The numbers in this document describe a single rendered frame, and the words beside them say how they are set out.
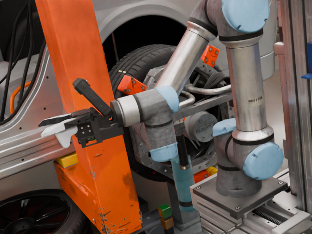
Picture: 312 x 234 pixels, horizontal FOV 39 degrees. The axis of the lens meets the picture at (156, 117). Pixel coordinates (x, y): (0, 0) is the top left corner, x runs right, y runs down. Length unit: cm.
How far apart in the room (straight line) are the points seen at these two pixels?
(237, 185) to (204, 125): 53
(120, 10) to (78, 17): 66
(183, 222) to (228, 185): 100
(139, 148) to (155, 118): 82
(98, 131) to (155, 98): 16
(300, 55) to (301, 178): 40
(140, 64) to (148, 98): 86
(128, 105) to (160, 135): 12
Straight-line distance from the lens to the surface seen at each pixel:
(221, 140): 135
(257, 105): 120
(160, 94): 109
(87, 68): 160
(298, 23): 126
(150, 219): 216
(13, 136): 215
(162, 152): 113
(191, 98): 179
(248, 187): 141
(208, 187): 149
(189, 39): 124
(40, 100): 214
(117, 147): 171
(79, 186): 202
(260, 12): 113
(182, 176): 192
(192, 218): 240
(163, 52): 198
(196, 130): 186
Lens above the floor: 155
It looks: 19 degrees down
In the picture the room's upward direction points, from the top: 11 degrees counter-clockwise
